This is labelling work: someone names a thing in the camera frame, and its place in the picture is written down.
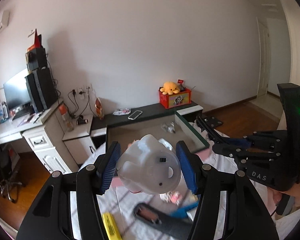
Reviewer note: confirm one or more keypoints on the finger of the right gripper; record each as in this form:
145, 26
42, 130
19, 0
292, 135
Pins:
257, 139
230, 152

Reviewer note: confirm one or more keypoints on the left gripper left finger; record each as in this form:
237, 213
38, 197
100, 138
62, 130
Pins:
49, 216

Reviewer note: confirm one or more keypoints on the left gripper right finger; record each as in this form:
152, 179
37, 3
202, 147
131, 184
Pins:
246, 216

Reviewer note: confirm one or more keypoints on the black hair brush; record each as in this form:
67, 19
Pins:
174, 227

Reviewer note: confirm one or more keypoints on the pink block kitty figure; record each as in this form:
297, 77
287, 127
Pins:
173, 197

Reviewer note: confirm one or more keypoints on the white cup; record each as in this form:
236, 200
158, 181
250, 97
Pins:
166, 146

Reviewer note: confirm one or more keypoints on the white cloud figurine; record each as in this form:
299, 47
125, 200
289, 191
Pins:
144, 168

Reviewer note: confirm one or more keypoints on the black floor scale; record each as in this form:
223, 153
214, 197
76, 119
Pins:
212, 121

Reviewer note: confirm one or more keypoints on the striped white quilt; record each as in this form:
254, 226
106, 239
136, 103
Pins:
120, 202

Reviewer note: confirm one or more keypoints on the pink and green box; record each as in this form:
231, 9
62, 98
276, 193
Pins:
185, 131

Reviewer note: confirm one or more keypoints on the office chair with clothes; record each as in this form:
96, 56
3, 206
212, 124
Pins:
7, 176

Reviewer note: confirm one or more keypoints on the white desk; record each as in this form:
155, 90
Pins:
44, 135

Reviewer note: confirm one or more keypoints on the white nightstand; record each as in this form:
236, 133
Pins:
79, 142

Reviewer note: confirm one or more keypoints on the red toy crate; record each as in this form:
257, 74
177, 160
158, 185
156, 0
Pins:
175, 100

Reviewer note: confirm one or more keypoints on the yellow octopus plush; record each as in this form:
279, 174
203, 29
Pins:
169, 88

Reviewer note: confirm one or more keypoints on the orange cap bottle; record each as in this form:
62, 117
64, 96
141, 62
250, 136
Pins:
66, 117

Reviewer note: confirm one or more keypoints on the smartphone on cabinet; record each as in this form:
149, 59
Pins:
135, 115

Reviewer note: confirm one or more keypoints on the orange snack bag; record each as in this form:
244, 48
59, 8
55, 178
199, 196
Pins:
99, 109

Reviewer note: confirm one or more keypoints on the black computer tower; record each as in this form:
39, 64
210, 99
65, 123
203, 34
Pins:
41, 90

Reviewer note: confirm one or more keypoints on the black computer monitor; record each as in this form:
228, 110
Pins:
15, 90

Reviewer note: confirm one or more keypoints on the black box on tower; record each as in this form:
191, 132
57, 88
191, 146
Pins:
36, 58

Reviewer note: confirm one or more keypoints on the red triangular flag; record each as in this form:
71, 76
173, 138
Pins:
37, 41

